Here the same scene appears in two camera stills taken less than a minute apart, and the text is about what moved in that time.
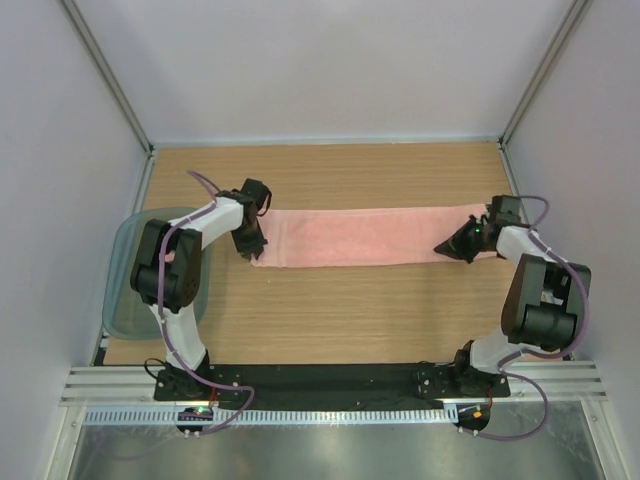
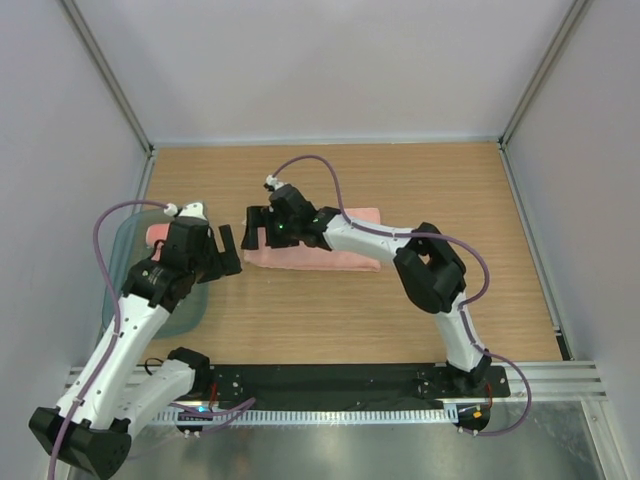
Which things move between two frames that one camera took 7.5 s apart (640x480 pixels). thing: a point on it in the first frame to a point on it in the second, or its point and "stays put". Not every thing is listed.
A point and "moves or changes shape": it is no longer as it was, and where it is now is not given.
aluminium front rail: [536, 383] stays put
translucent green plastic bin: [125, 314] stays put
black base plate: [332, 382] stays put
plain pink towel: [364, 236] moves or changes shape
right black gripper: [456, 247] to [259, 216]
